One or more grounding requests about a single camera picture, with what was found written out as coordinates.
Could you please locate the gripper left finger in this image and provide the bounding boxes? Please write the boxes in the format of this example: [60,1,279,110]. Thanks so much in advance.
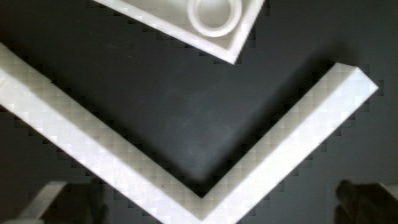
[10,181,108,224]

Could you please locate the white U-shaped fence wall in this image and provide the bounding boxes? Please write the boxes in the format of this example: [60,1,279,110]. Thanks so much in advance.
[0,44,376,224]

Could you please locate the white square tabletop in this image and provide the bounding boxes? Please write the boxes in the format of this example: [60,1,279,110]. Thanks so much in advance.
[94,0,264,63]

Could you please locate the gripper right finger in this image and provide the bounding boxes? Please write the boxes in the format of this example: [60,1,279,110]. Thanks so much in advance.
[334,180,398,224]

